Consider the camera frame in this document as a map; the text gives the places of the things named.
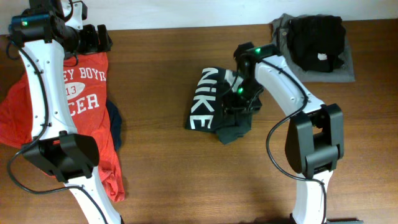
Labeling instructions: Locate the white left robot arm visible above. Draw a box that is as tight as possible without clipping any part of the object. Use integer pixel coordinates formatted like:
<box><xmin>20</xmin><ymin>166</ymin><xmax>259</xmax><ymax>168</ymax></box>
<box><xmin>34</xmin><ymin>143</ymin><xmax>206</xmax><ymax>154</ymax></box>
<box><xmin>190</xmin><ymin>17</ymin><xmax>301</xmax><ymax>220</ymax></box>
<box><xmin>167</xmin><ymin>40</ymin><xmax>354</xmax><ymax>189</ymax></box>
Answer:
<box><xmin>9</xmin><ymin>3</ymin><xmax>123</xmax><ymax>223</ymax></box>

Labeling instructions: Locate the grey folded garment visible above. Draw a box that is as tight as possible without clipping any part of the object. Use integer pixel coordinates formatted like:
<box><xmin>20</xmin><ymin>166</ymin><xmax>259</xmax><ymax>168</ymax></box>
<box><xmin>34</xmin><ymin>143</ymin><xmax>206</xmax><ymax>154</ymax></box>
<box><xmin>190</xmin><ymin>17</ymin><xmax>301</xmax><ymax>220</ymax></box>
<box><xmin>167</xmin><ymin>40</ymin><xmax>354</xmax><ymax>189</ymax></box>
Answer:
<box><xmin>271</xmin><ymin>14</ymin><xmax>355</xmax><ymax>83</ymax></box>

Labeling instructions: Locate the red soccer t-shirt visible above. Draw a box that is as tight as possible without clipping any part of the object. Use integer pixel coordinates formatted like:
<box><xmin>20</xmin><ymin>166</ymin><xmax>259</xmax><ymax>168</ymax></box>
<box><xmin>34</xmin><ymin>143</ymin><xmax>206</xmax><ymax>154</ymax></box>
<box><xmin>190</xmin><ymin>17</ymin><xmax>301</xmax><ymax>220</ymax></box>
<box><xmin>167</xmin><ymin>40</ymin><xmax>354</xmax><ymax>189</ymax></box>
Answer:
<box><xmin>1</xmin><ymin>53</ymin><xmax>126</xmax><ymax>202</ymax></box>

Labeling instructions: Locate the black folded garment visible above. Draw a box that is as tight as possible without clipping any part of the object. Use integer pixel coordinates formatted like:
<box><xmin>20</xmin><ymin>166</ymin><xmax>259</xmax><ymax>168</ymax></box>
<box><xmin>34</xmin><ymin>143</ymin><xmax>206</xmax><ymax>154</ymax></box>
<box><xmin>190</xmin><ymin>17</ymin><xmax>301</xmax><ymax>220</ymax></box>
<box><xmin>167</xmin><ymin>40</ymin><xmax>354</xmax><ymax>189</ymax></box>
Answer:
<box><xmin>287</xmin><ymin>15</ymin><xmax>346</xmax><ymax>73</ymax></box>

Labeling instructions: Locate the navy blue garment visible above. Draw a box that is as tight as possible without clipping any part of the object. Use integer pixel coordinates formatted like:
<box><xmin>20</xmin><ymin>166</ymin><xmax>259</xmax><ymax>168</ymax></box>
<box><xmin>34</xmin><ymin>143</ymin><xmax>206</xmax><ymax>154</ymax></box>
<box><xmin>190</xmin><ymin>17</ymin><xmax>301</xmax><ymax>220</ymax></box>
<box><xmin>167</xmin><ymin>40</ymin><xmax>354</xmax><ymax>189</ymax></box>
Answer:
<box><xmin>106</xmin><ymin>99</ymin><xmax>123</xmax><ymax>152</ymax></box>

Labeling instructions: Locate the dark green t-shirt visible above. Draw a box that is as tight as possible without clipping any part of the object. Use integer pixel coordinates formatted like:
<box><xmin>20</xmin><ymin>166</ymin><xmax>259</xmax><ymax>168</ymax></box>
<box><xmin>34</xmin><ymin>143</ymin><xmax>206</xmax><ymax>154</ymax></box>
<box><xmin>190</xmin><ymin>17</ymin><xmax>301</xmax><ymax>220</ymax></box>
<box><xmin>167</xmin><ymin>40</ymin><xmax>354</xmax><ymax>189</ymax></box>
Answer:
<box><xmin>185</xmin><ymin>67</ymin><xmax>262</xmax><ymax>145</ymax></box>

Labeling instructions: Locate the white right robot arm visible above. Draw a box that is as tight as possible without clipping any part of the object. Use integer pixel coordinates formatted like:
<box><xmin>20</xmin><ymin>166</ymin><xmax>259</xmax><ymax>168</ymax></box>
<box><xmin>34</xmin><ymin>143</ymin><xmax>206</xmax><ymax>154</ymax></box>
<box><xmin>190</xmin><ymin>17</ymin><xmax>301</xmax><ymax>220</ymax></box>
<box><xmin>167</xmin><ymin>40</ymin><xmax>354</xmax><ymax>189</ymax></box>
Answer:
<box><xmin>223</xmin><ymin>42</ymin><xmax>344</xmax><ymax>223</ymax></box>

